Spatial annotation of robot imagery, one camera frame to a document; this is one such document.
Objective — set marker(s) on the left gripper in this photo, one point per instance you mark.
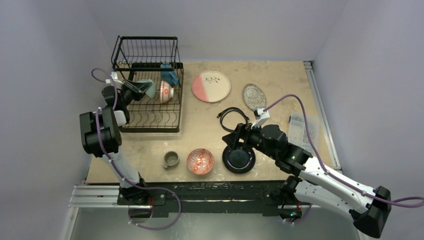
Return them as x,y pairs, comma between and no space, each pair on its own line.
138,89

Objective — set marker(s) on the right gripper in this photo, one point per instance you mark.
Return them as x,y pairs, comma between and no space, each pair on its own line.
240,135

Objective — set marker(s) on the celadon green bowl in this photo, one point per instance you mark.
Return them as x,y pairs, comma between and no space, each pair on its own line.
151,89

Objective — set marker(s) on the red floral bowl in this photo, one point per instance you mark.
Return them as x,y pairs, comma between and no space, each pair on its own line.
166,92

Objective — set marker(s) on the blue mug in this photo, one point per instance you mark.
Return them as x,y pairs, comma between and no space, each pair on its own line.
168,73

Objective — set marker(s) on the red patterned bowl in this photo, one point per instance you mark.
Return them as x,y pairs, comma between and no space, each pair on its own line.
200,161

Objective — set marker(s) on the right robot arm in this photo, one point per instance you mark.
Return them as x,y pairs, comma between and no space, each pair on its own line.
311,181

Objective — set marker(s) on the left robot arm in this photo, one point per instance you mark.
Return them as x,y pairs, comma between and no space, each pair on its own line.
101,137

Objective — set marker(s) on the grey speckled oval dish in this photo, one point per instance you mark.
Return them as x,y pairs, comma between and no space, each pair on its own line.
253,96

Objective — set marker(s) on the black plate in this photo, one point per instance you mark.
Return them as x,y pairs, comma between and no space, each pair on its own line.
238,161

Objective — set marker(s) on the pink and cream plate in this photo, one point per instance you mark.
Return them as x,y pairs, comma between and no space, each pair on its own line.
211,86

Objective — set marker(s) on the clear plastic parts box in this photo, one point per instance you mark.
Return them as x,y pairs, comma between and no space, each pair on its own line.
297,132

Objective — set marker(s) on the small grey cup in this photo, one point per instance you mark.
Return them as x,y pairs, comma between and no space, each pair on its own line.
170,160

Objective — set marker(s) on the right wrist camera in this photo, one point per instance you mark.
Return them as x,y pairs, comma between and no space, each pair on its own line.
261,116

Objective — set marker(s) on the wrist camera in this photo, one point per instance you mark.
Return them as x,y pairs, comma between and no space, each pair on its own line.
113,78
261,116

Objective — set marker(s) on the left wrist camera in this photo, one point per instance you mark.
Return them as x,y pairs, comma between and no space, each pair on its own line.
113,78

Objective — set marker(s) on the black wire dish rack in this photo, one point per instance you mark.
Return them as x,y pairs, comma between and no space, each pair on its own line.
139,57

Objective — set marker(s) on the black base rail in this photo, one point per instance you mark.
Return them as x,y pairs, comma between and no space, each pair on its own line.
265,197

